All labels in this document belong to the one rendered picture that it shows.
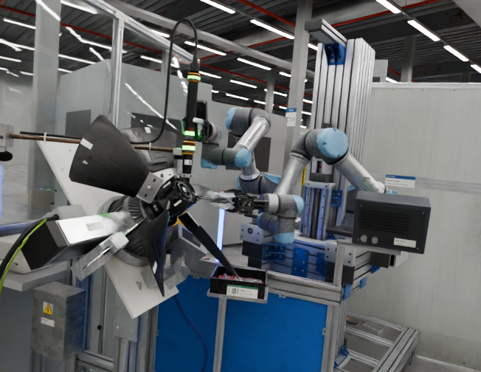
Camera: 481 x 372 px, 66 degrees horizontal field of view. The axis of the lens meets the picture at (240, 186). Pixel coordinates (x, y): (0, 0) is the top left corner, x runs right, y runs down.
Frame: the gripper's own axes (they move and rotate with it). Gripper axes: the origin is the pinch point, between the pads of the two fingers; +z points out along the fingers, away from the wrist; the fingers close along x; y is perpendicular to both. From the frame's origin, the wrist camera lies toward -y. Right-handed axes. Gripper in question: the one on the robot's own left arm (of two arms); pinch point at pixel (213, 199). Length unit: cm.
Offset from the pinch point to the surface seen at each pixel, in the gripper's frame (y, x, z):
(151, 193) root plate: 14.8, -4.5, 23.7
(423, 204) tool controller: 28, -8, -71
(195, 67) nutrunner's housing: 0.6, -47.2, 10.7
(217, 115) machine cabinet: -382, -34, -77
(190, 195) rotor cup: 13.9, -4.4, 10.9
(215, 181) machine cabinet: -374, 59, -80
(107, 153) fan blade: 21.6, -17.2, 37.2
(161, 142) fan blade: -7.6, -19.4, 20.1
